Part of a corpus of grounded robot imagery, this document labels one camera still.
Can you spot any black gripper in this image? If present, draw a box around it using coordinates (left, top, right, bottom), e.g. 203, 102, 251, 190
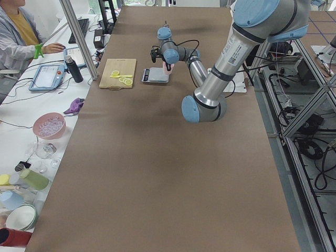
150, 46, 161, 62

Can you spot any pink plastic cup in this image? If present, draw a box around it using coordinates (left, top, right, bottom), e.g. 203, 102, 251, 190
162, 62, 174, 75

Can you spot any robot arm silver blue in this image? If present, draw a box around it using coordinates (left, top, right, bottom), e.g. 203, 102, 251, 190
151, 0, 311, 123

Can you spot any silver digital kitchen scale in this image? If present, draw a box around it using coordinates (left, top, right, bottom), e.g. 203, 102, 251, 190
141, 67, 169, 83

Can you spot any green plastic cup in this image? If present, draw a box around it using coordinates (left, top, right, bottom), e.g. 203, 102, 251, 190
19, 169, 49, 191

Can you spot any yellow plastic cup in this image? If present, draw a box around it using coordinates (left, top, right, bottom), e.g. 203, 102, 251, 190
0, 174, 10, 186

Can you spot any light blue cup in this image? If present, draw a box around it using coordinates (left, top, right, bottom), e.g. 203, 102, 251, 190
1, 191, 24, 211

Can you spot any bamboo cutting board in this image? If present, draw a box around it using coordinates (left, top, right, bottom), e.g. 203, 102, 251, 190
99, 59, 137, 90

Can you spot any yellow plastic knife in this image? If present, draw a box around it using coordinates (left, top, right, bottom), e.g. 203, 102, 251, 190
110, 75, 133, 78

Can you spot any lemon slice near pair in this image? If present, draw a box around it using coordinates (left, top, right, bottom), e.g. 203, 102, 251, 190
123, 78, 133, 86

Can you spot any lemon slice far stack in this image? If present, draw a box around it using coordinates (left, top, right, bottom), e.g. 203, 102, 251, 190
111, 70, 120, 77

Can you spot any black power adapter box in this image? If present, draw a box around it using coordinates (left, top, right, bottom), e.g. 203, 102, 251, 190
93, 29, 104, 49

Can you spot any black keyboard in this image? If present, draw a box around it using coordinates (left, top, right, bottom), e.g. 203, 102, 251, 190
68, 18, 90, 45

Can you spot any far blue teach pendant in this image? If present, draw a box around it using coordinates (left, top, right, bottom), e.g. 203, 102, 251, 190
64, 47, 86, 68

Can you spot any blue teach pendant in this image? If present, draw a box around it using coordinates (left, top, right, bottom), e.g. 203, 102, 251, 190
28, 65, 65, 92
64, 47, 86, 68

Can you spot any black insulated water bottle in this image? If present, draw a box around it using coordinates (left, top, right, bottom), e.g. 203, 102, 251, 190
65, 55, 83, 83

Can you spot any purple cloth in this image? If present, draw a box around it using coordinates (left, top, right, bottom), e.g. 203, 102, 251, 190
64, 98, 85, 114

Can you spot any near blue teach pendant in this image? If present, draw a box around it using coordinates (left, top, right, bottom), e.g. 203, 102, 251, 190
28, 65, 65, 92

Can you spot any green clamp on wrist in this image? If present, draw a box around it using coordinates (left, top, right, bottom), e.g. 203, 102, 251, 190
33, 44, 44, 59

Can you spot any pink bowl with ice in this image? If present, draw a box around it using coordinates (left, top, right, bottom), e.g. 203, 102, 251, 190
33, 112, 66, 140

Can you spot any seated person grey jacket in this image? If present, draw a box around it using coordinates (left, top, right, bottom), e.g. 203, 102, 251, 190
1, 1, 65, 77

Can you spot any clear wine glass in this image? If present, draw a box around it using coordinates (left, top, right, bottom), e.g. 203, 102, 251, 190
35, 143, 57, 159

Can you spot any white green rimmed bowl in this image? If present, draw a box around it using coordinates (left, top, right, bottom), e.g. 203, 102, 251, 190
6, 204, 38, 231

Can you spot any red cylindrical container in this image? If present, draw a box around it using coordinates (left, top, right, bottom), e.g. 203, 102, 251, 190
1, 228, 32, 248

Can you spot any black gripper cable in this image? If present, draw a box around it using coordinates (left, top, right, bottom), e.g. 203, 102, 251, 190
173, 39, 237, 98

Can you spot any aluminium frame post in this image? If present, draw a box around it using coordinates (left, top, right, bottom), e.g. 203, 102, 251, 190
59, 0, 98, 80

